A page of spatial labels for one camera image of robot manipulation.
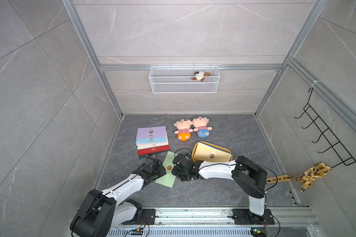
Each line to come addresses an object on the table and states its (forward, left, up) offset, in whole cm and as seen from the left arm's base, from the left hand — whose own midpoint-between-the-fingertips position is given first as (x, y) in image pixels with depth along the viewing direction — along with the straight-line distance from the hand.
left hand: (165, 167), depth 89 cm
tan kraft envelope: (+9, -26, +2) cm, 27 cm away
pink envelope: (+19, +10, -1) cm, 21 cm away
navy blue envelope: (+10, -32, +4) cm, 34 cm away
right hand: (-3, -4, 0) cm, 5 cm away
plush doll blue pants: (+30, -25, +5) cm, 39 cm away
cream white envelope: (+17, +16, -2) cm, 23 cm away
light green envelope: (-7, -2, -1) cm, 7 cm away
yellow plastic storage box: (+12, -32, +4) cm, 35 cm away
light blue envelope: (+22, +11, -2) cm, 24 cm away
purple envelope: (+29, +12, -2) cm, 32 cm away
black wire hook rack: (-11, -77, +31) cm, 84 cm away
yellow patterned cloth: (-14, -69, +16) cm, 73 cm away
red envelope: (+13, +15, -1) cm, 20 cm away
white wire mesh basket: (+52, -10, +28) cm, 59 cm away
